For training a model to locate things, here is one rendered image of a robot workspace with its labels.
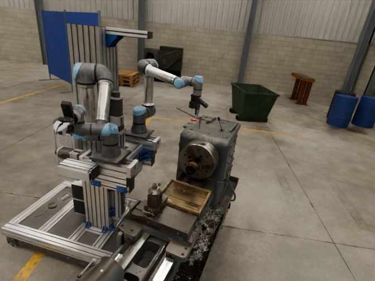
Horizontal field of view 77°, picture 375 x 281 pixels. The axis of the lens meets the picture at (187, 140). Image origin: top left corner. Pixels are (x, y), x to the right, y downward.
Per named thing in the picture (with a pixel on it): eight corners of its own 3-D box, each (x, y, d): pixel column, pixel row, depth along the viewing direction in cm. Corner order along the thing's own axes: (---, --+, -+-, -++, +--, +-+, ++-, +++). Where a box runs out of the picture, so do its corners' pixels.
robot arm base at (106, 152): (96, 155, 174) (95, 143, 170) (107, 147, 187) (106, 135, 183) (114, 159, 171) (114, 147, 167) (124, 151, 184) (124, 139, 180)
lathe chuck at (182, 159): (179, 165, 215) (188, 135, 201) (211, 179, 208) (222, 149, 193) (174, 169, 207) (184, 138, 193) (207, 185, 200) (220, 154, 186)
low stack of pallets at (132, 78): (120, 80, 1020) (120, 69, 1002) (140, 82, 1019) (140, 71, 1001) (110, 85, 905) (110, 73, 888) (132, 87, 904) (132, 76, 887)
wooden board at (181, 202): (171, 182, 204) (171, 178, 203) (211, 194, 193) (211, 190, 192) (154, 202, 178) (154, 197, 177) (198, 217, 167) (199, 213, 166)
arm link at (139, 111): (129, 121, 216) (129, 107, 211) (138, 117, 228) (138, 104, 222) (140, 124, 212) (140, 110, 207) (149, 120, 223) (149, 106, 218)
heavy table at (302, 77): (285, 95, 1068) (291, 72, 1028) (295, 96, 1065) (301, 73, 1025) (296, 103, 921) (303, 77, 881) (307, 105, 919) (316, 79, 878)
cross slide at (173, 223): (140, 201, 168) (140, 196, 166) (196, 222, 155) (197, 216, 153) (125, 216, 153) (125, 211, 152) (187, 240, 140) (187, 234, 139)
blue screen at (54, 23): (38, 80, 866) (27, 7, 772) (61, 79, 921) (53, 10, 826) (90, 111, 614) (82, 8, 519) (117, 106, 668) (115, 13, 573)
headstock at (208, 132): (195, 145, 277) (199, 113, 262) (235, 155, 263) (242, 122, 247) (174, 168, 226) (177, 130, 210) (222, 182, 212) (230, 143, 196)
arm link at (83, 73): (100, 144, 169) (95, 64, 147) (77, 143, 166) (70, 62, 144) (103, 137, 179) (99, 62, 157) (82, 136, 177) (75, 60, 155)
